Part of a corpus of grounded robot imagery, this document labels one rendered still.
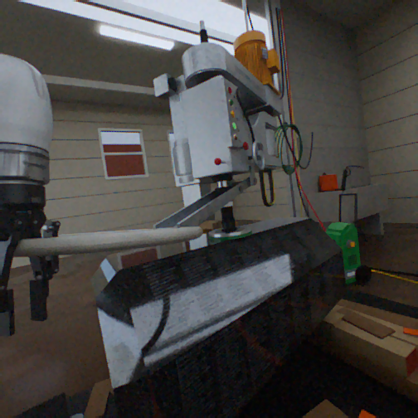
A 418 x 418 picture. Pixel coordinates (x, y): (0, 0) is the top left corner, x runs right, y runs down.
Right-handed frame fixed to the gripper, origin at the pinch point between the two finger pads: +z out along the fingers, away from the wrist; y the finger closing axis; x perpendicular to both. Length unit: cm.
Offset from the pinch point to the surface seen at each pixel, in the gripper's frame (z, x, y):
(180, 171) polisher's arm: -54, 36, 150
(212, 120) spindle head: -56, -16, 71
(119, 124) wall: -301, 387, 531
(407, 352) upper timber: 54, -92, 100
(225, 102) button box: -61, -23, 67
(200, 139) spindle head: -49, -9, 73
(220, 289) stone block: 14, -18, 56
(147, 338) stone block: 20.9, -2.1, 31.9
